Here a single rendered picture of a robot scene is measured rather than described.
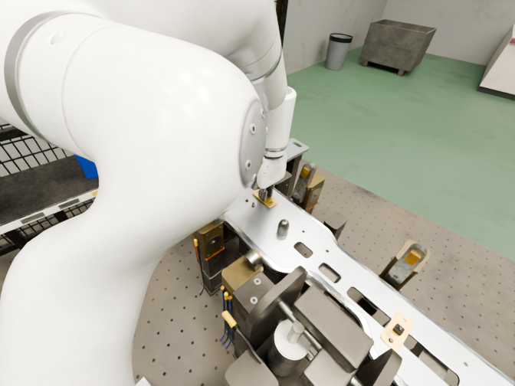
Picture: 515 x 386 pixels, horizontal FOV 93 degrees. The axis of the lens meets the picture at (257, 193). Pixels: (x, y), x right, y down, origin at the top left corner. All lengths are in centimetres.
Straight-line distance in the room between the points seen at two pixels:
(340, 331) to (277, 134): 41
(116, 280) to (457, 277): 123
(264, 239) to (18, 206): 67
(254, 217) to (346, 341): 44
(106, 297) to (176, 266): 80
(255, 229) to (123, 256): 55
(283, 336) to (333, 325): 10
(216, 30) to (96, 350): 28
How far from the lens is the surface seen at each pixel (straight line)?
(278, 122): 58
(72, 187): 91
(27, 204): 91
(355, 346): 41
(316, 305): 41
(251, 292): 48
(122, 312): 24
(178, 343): 90
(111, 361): 27
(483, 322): 124
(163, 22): 25
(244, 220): 72
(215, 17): 26
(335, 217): 81
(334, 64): 589
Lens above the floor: 155
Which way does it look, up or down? 43 degrees down
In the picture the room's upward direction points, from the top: 5 degrees clockwise
